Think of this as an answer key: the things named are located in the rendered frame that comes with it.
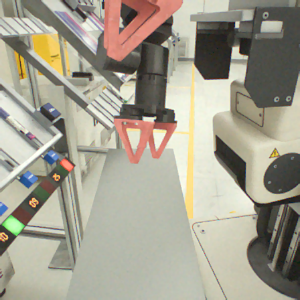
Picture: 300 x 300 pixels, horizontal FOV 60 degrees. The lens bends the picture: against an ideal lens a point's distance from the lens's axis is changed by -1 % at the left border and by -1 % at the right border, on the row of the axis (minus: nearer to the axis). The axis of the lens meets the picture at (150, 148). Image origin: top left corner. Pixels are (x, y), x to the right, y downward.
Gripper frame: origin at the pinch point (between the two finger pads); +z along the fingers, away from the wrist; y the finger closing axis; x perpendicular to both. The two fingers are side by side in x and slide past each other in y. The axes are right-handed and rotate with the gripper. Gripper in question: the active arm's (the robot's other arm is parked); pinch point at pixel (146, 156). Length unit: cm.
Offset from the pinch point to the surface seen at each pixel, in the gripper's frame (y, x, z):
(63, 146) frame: -21.5, -39.2, 2.9
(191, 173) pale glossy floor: -146, -28, 28
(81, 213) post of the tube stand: -49, -52, 36
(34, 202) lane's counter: 1.9, -26.0, 13.3
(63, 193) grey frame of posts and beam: -24, -41, 19
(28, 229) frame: -25, -58, 36
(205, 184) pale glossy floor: -137, -15, 33
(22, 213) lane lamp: 5.8, -25.1, 14.5
